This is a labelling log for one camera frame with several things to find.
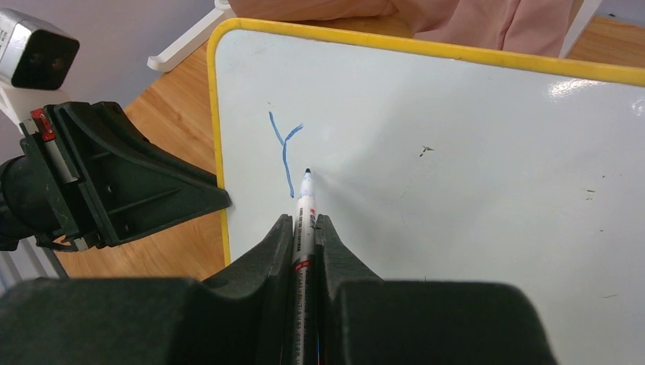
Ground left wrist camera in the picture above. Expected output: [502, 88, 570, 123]
[0, 7, 81, 127]

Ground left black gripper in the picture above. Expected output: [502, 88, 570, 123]
[19, 102, 231, 252]

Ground pink drawstring shorts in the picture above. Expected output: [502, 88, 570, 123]
[230, 0, 574, 57]

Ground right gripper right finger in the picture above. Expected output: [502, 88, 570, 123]
[316, 214, 557, 364]

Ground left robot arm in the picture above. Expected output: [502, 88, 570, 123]
[1, 102, 231, 252]

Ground yellow framed whiteboard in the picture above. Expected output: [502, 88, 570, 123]
[208, 18, 644, 364]

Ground white blue whiteboard marker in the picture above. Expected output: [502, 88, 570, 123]
[286, 168, 318, 364]

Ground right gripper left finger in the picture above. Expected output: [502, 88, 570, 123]
[1, 215, 293, 364]

